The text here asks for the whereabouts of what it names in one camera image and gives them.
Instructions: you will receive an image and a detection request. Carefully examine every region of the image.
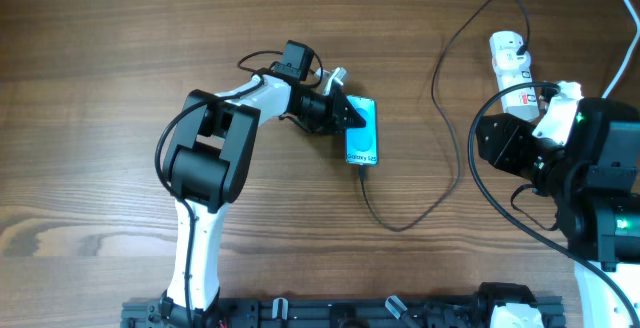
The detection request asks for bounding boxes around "blue Galaxy smartphone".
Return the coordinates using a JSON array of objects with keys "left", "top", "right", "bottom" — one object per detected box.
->
[{"left": 345, "top": 96, "right": 379, "bottom": 166}]

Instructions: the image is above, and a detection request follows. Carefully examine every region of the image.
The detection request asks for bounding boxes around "black charger cable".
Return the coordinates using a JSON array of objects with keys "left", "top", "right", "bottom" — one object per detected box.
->
[{"left": 357, "top": 0, "right": 532, "bottom": 233}]

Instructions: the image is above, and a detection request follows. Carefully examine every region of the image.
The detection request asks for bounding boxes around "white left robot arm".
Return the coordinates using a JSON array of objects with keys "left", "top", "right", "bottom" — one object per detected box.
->
[{"left": 154, "top": 41, "right": 365, "bottom": 327}]

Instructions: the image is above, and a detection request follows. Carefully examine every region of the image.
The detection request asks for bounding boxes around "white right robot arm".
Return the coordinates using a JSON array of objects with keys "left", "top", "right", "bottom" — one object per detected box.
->
[{"left": 468, "top": 98, "right": 639, "bottom": 327}]

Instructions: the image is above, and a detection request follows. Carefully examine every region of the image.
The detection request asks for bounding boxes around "white charger adapter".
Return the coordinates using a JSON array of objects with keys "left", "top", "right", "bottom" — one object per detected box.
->
[{"left": 491, "top": 48, "right": 531, "bottom": 75}]

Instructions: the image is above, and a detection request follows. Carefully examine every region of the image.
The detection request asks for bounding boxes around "white power strip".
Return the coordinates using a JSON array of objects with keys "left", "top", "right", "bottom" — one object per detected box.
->
[{"left": 489, "top": 31, "right": 539, "bottom": 122}]

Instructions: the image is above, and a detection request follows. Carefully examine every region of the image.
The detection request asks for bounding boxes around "white power strip cord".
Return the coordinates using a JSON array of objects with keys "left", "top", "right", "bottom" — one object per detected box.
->
[{"left": 574, "top": 0, "right": 640, "bottom": 99}]

